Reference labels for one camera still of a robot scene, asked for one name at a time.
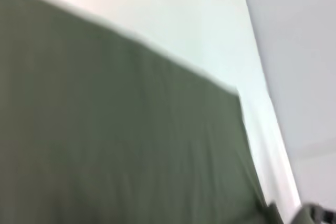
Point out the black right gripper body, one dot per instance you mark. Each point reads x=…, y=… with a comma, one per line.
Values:
x=319, y=214

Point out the dark green t-shirt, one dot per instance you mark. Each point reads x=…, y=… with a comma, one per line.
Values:
x=118, y=129

